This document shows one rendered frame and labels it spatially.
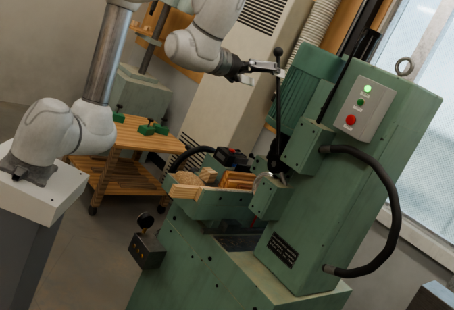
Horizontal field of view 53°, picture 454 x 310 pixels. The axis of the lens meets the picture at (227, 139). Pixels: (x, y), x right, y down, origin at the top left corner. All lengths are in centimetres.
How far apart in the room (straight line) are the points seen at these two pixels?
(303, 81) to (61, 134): 85
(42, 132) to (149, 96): 226
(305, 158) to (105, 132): 82
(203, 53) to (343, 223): 64
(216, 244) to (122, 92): 235
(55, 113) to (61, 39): 283
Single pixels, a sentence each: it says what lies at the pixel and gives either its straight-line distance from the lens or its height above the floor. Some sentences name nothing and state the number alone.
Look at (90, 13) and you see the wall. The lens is 448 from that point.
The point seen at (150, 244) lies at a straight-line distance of 173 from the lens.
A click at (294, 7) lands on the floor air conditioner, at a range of 310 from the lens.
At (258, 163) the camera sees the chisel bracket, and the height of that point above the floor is 104.
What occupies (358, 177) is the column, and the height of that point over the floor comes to 122.
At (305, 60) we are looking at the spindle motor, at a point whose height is 145.
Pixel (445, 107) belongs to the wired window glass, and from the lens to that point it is 285.
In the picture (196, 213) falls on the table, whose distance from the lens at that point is 149.
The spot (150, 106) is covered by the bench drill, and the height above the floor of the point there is 54.
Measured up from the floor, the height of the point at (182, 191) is 93.
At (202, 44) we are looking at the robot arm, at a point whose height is 138.
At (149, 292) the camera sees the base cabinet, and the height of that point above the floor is 43.
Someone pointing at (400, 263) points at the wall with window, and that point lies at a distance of 284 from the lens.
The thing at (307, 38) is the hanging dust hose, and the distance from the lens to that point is 306.
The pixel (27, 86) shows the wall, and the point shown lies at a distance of 449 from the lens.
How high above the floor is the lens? 148
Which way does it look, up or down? 14 degrees down
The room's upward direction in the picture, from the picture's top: 25 degrees clockwise
